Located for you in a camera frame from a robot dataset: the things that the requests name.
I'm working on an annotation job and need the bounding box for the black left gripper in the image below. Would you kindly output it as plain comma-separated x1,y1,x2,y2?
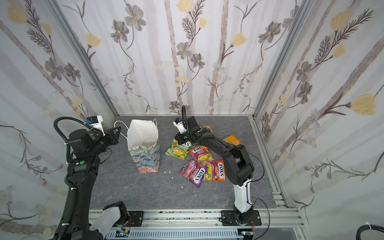
88,125,121,157

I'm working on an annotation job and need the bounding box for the yellow-green Fox's candy bag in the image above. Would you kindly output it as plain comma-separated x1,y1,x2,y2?
166,139,192,160

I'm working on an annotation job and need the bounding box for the floral white paper bag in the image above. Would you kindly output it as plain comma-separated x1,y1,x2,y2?
114,119,161,174

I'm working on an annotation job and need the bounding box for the yellow mango gummy bag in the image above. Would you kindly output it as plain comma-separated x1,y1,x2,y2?
224,135,242,146

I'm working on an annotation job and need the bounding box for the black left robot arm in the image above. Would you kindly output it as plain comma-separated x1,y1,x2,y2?
53,117,122,240

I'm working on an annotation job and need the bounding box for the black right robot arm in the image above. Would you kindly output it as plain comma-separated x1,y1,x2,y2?
174,105,255,187

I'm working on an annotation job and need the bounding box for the pink-yellow Fox's candy bag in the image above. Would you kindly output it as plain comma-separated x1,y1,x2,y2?
189,146,214,163

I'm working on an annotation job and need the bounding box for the red Fox's candy bag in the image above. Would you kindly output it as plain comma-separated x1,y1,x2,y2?
201,125,213,133

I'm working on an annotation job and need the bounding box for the purple Fox's candy bag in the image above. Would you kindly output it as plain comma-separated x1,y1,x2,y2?
179,160,208,188

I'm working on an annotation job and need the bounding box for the orange Fox's candy bag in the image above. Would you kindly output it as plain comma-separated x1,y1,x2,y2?
203,160,226,182

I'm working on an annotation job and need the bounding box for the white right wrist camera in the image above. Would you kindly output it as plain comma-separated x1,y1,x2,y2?
173,118,187,134

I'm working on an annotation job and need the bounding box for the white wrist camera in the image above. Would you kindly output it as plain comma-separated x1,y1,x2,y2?
173,118,187,134
85,115,105,136

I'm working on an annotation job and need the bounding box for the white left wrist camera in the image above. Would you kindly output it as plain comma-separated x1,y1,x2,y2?
85,115,105,136

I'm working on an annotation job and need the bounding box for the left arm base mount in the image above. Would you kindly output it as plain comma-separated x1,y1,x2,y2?
90,201,144,238

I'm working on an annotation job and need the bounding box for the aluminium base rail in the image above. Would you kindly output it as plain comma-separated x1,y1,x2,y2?
105,192,310,240

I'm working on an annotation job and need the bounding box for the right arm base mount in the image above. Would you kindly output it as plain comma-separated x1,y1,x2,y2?
220,179,262,227

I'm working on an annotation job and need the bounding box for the black corrugated cable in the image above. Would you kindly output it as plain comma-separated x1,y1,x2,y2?
356,222,384,240

